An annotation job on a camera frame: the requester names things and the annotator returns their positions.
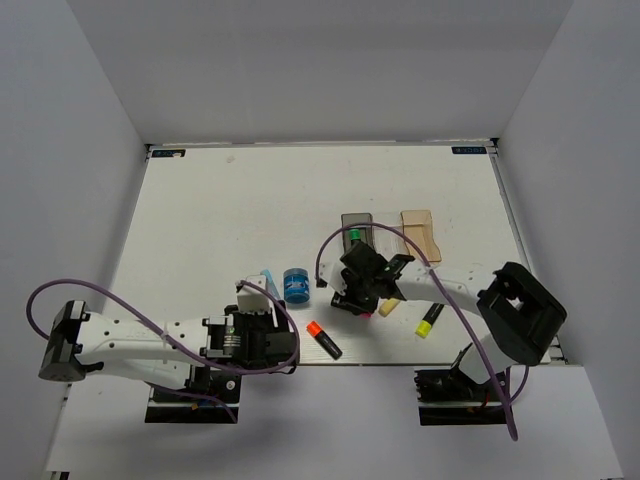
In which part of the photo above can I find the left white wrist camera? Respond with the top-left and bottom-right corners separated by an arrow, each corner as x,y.
235,274 -> 272,314

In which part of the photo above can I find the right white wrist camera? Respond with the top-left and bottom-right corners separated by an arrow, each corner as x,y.
316,261 -> 347,295

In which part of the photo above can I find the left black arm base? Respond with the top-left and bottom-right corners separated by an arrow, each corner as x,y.
144,368 -> 242,425

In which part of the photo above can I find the blue table label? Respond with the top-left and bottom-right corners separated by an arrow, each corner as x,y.
151,149 -> 186,158
451,146 -> 487,155

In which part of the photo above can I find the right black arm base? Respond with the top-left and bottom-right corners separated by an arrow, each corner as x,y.
414,368 -> 507,427

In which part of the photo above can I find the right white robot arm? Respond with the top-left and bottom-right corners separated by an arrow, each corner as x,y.
317,242 -> 567,399

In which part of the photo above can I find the right blue table label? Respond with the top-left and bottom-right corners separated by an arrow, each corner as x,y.
451,146 -> 487,155

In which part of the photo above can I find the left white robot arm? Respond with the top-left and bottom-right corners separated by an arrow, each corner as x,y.
38,300 -> 298,399

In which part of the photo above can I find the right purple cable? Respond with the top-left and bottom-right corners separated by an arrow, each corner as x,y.
314,223 -> 531,443

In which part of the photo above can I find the light blue glue stick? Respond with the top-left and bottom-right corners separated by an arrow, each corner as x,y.
260,269 -> 282,301

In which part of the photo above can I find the pale yellow glue stick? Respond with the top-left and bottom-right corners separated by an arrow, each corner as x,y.
378,298 -> 401,318

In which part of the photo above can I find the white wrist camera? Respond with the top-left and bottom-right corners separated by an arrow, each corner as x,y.
316,261 -> 347,295
235,274 -> 272,314

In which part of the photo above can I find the orange cap black highlighter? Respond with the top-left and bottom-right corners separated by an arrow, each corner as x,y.
306,321 -> 343,360

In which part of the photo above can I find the clear transparent bin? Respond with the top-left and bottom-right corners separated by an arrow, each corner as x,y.
372,211 -> 408,260

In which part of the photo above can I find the dark grey transparent bin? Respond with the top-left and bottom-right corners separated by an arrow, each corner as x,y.
341,212 -> 376,253

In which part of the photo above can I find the blue round jar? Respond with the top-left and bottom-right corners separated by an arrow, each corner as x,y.
283,268 -> 310,305

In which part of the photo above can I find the yellow cap black highlighter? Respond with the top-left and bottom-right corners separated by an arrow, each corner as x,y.
415,303 -> 444,338

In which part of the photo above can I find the left blue table label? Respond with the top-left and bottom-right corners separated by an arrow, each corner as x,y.
151,149 -> 186,158

